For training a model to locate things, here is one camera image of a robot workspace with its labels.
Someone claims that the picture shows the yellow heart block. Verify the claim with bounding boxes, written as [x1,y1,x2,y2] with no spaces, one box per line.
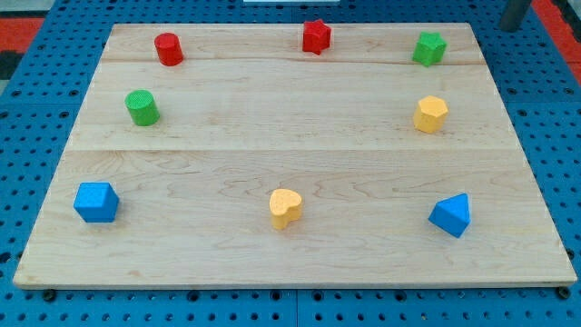
[269,189,303,230]

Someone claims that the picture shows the wooden board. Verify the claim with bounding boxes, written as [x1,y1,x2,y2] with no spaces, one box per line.
[14,23,577,290]

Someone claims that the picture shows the red star block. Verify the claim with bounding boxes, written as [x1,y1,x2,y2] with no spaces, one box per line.
[302,19,331,55]

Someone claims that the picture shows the yellow hexagon block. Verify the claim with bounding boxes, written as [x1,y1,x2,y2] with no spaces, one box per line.
[412,95,448,134]

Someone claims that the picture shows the green cylinder block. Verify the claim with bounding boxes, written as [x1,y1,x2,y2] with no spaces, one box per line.
[124,89,160,126]

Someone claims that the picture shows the blue triangle block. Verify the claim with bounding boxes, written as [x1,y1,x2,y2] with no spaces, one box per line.
[428,193,471,238]

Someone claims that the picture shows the red cylinder block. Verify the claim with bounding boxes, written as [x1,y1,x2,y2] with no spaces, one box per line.
[154,33,183,66]

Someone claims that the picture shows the green star block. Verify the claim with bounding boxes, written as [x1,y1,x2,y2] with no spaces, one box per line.
[412,32,448,67]

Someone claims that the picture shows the blue cube block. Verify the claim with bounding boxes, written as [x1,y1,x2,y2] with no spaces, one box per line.
[74,182,119,223]

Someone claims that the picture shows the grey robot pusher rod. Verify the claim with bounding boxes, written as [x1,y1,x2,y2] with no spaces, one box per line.
[498,0,532,33]

